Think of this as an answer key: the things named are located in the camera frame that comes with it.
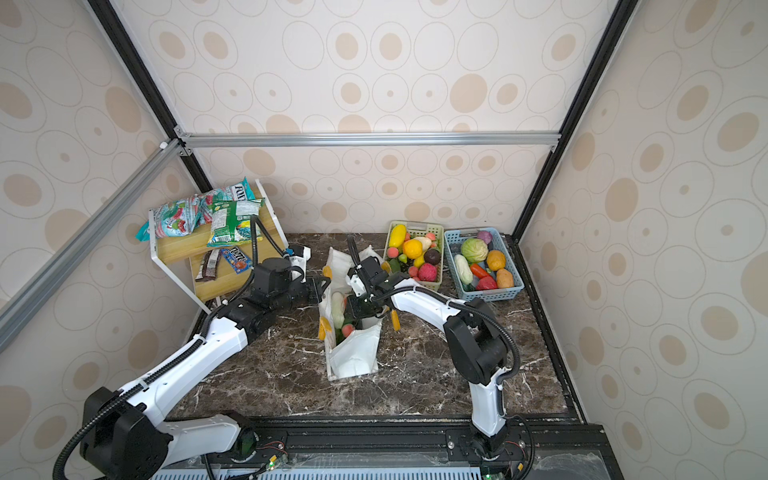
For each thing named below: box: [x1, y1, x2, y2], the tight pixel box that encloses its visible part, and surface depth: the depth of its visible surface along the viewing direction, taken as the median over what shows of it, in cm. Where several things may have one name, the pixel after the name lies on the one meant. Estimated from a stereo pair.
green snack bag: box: [206, 198, 265, 247], surface depth 75 cm
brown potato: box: [496, 268, 514, 289], surface depth 100 cm
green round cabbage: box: [461, 238, 489, 263], surface depth 108 cm
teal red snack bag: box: [135, 193, 213, 242], surface depth 76 cm
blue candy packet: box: [220, 246, 254, 275], surface depth 91 cm
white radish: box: [454, 254, 473, 285], surface depth 107 cm
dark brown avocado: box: [424, 248, 441, 266], surface depth 106 cm
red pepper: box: [470, 263, 499, 291], surface depth 104 cm
